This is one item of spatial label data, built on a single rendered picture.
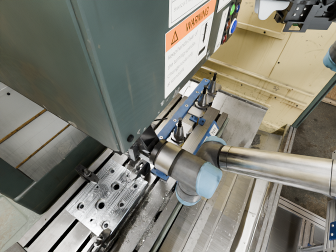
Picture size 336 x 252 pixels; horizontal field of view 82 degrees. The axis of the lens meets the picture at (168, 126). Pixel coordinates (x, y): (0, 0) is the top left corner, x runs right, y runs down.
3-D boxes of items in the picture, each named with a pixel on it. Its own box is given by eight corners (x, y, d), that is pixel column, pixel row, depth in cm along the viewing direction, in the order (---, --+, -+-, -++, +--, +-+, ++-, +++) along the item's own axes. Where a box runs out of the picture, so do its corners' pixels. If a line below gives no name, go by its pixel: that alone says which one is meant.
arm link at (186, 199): (209, 182, 61) (218, 166, 52) (192, 213, 55) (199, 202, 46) (188, 169, 63) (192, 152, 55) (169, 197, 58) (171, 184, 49)
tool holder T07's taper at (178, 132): (177, 128, 81) (178, 118, 76) (186, 134, 80) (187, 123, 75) (171, 135, 79) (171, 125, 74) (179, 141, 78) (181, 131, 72)
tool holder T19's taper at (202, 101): (199, 98, 93) (201, 87, 88) (208, 102, 92) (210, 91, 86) (195, 104, 91) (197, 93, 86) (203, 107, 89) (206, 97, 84)
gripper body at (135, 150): (117, 151, 54) (152, 173, 51) (112, 134, 48) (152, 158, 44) (134, 133, 59) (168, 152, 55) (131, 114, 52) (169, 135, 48)
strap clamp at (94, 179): (104, 185, 99) (97, 173, 87) (100, 191, 97) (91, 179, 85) (86, 173, 103) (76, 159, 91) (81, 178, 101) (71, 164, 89)
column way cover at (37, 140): (102, 124, 123) (73, 49, 83) (36, 185, 98) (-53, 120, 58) (97, 121, 125) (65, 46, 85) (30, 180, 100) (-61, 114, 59)
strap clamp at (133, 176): (150, 168, 105) (149, 154, 93) (135, 188, 98) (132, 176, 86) (145, 165, 106) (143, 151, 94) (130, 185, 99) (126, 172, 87)
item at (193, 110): (205, 112, 90) (205, 111, 89) (200, 119, 87) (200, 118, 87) (192, 106, 92) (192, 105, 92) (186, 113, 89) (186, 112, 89)
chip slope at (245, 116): (255, 130, 159) (268, 108, 138) (223, 204, 121) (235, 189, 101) (164, 90, 187) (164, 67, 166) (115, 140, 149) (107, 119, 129)
